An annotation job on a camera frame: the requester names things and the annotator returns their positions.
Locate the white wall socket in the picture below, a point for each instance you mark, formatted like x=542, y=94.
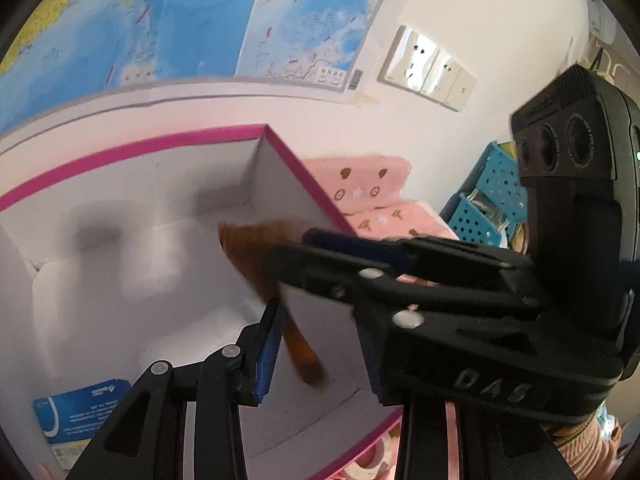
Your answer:
x=442, y=77
x=462, y=91
x=405, y=57

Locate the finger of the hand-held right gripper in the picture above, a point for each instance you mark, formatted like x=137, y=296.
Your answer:
x=320, y=270
x=360, y=250

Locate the pink printed blanket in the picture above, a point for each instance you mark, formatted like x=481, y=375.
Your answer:
x=365, y=180

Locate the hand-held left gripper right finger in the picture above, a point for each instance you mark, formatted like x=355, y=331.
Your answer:
x=374, y=370

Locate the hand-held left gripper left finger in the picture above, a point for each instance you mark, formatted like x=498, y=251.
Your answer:
x=265, y=355

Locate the person's right forearm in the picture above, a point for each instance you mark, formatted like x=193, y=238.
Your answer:
x=585, y=450

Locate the pink cardboard box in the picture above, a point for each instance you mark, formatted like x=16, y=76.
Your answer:
x=150, y=270

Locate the blue white medicine box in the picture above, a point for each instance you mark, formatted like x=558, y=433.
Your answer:
x=75, y=410

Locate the wall map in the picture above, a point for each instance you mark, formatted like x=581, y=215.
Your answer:
x=200, y=20

